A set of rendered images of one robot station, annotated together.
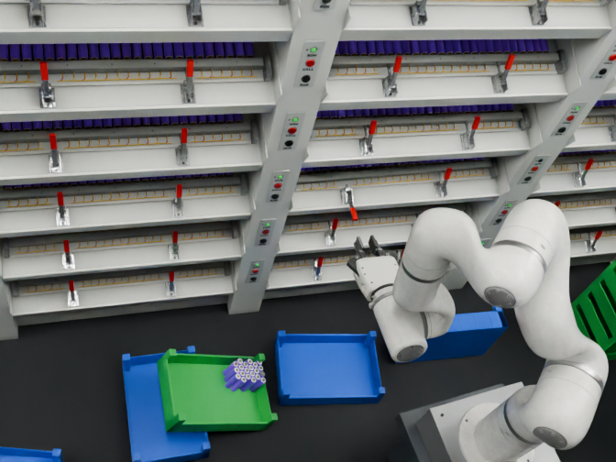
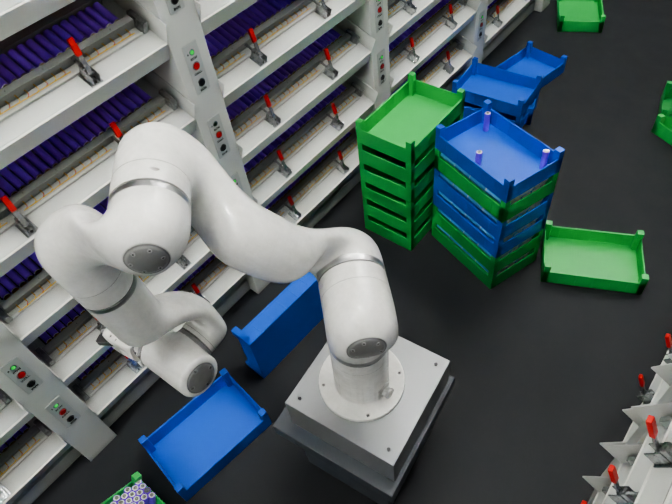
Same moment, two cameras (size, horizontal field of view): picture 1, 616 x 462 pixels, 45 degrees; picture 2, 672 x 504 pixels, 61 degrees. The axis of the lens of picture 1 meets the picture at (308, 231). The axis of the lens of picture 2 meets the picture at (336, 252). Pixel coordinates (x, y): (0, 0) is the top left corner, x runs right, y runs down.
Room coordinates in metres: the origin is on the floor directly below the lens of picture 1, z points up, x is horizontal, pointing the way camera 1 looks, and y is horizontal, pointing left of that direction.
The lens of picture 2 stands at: (0.24, -0.42, 1.54)
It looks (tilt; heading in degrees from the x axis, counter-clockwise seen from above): 50 degrees down; 344
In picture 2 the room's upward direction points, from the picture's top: 9 degrees counter-clockwise
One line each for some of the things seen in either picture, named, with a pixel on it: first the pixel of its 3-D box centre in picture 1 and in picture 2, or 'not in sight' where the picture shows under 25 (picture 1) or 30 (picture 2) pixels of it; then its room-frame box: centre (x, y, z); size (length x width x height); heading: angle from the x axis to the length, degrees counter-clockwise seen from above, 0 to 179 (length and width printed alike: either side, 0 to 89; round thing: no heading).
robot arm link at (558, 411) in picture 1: (549, 412); (358, 322); (0.75, -0.59, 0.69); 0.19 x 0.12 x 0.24; 165
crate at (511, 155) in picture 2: not in sight; (496, 148); (1.26, -1.23, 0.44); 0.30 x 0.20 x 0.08; 10
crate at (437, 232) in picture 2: not in sight; (483, 239); (1.26, -1.23, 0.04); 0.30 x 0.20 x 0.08; 10
